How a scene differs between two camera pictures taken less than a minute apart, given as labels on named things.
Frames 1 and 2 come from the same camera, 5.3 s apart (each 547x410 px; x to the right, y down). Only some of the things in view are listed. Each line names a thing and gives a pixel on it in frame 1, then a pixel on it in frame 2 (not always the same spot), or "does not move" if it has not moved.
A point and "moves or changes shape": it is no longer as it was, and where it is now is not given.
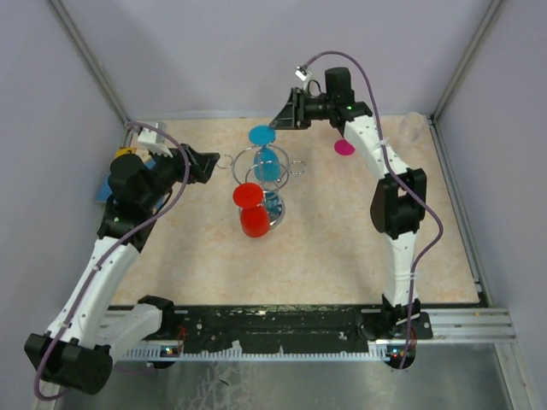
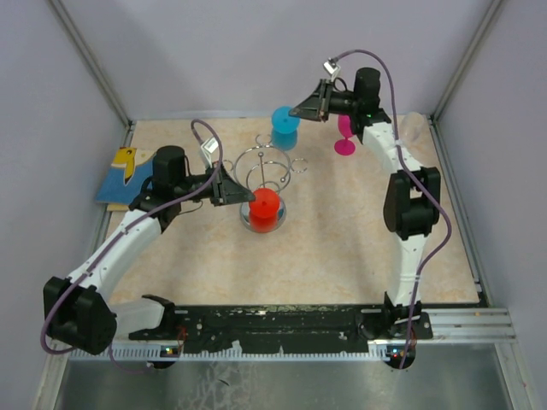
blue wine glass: [266, 162] -> [285, 129]
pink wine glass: [343, 148] does not move
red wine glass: [254, 215] moves or changes shape
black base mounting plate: [287, 326] does not move
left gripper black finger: [202, 164] -> [226, 190]
